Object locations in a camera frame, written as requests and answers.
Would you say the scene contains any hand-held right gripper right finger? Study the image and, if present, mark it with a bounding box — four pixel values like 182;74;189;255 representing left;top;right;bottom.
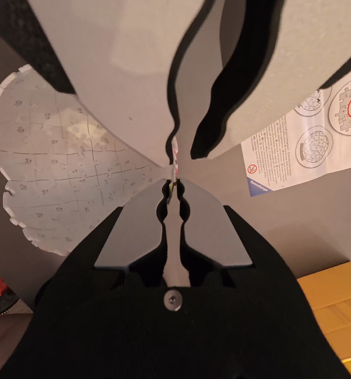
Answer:
176;178;253;282

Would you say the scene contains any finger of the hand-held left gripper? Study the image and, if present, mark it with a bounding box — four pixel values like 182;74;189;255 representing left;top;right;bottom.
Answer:
27;0;216;169
190;0;351;161

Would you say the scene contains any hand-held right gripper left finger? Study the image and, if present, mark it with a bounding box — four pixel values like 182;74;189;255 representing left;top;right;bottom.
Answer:
93;178;168;282

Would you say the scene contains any colourful puzzle ball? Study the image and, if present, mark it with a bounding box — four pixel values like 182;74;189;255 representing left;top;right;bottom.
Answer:
0;64;176;256

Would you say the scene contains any white instruction leaflet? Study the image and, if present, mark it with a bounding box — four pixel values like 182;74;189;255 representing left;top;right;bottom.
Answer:
241;61;351;197

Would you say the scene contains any yellow plastic bin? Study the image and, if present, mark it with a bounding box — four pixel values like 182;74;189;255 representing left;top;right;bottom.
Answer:
297;261;351;379

